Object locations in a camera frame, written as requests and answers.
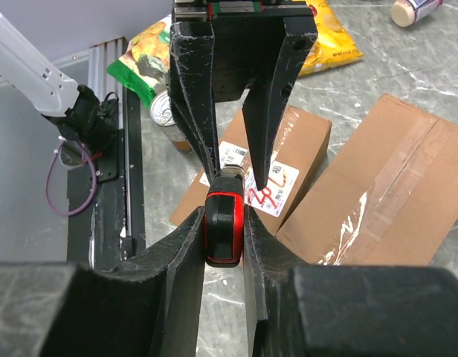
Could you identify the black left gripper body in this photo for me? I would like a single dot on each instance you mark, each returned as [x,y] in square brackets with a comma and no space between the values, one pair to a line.
[244,33]

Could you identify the aluminium rail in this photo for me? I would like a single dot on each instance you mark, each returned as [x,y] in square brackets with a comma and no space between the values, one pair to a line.
[98,59]

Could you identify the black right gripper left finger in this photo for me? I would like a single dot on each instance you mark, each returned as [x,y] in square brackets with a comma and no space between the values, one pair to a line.
[146,306]

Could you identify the labelled cardboard express box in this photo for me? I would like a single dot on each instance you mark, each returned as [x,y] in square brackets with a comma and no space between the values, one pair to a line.
[277,177]

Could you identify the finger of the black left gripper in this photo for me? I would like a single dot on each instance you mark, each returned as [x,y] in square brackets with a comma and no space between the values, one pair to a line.
[283,48]
[190,88]

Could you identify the plain taped cardboard box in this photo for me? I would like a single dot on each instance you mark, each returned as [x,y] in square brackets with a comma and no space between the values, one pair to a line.
[389,197]

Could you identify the metal tin can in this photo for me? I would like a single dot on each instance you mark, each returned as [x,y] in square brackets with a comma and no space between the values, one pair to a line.
[161,115]

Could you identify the green Chuba chips bag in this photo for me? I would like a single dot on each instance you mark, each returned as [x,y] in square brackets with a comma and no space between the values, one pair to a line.
[143,67]

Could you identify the yellow Lays chips bag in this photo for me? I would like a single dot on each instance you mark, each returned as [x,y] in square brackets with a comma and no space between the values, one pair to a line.
[334,46]

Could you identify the purple yogurt cup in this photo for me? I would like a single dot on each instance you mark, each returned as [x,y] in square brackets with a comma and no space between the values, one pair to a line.
[405,13]

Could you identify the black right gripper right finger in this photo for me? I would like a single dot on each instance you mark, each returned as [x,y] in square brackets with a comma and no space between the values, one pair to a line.
[294,308]

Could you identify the red black box cutter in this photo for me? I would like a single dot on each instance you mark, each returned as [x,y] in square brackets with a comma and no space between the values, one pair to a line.
[224,217]

